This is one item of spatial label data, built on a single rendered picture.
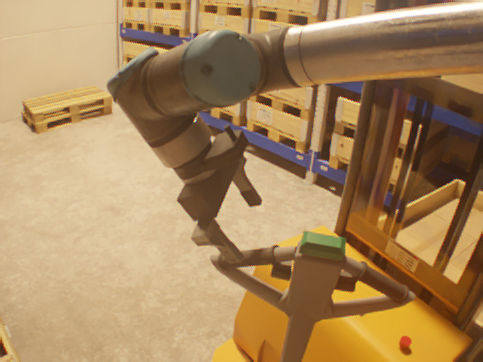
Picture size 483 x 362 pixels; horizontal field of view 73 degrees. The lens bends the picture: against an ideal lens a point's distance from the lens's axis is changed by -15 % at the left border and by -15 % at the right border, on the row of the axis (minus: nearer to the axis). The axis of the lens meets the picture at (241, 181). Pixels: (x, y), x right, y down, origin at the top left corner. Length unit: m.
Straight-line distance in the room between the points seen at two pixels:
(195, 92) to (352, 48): 0.19
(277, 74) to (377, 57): 0.14
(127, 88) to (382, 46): 0.33
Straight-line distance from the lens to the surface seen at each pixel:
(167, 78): 0.45
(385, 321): 1.32
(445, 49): 0.43
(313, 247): 0.67
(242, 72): 0.44
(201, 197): 0.56
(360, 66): 0.47
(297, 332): 0.95
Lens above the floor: 1.82
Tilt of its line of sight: 29 degrees down
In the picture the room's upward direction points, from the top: 4 degrees clockwise
